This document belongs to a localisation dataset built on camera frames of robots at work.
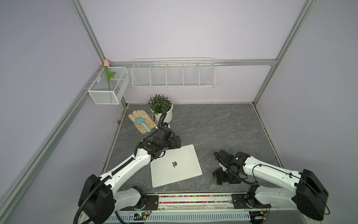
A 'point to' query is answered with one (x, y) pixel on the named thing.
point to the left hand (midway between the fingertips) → (174, 141)
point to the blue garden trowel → (139, 120)
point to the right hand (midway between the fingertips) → (222, 181)
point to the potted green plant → (159, 105)
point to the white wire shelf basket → (174, 73)
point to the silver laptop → (176, 164)
